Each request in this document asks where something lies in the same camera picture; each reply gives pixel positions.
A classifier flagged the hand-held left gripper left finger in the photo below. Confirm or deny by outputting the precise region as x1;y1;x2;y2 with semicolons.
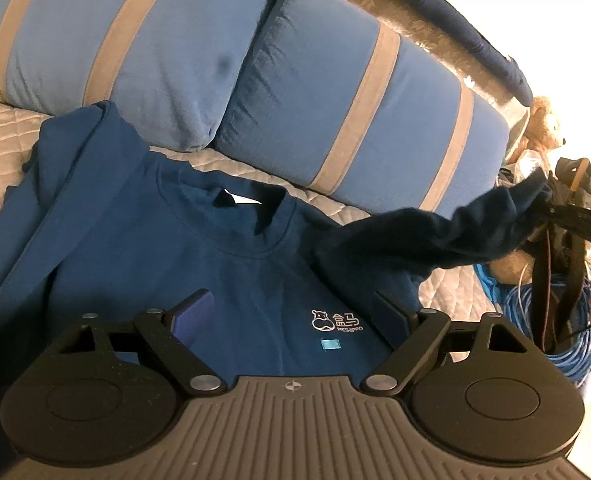
55;289;227;397

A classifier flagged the quilted grey bedspread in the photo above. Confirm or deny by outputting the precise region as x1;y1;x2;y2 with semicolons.
0;0;531;341

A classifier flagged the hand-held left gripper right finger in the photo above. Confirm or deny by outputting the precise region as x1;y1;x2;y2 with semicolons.
359;291;535;396

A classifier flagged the blue striped pillow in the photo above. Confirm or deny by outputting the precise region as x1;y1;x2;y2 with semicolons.
214;0;511;221
0;0;276;153

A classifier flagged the blue sweatshirt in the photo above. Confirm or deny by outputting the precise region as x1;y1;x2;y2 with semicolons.
0;100;561;480

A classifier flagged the brown teddy bear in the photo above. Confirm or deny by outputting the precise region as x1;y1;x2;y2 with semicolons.
490;96;567;281

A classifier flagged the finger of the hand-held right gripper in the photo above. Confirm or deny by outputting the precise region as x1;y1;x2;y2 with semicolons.
545;202;591;252

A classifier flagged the blue cable coil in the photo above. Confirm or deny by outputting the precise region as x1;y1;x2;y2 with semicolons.
474;259;591;387

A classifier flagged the long navy cloth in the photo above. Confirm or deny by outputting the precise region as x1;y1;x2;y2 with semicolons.
373;0;534;108

